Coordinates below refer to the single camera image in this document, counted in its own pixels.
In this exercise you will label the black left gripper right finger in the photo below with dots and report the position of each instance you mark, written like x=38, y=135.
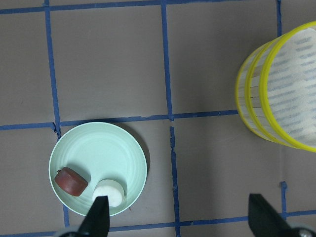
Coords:
x=263, y=219

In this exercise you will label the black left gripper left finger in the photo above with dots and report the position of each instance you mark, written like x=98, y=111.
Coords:
x=97, y=220

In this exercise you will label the white bun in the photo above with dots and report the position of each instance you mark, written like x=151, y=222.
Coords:
x=110, y=188

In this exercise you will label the yellow top steamer layer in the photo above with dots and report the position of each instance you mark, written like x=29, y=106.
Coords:
x=287, y=87

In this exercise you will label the yellow steamer layer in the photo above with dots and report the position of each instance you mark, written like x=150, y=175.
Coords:
x=287, y=87
x=242, y=94

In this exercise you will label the yellow bottom steamer layer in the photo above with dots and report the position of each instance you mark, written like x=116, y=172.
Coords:
x=242, y=94

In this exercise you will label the brown bun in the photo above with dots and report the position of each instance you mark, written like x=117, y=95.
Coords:
x=70, y=181

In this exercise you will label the light green plate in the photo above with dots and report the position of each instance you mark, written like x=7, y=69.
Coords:
x=99, y=151

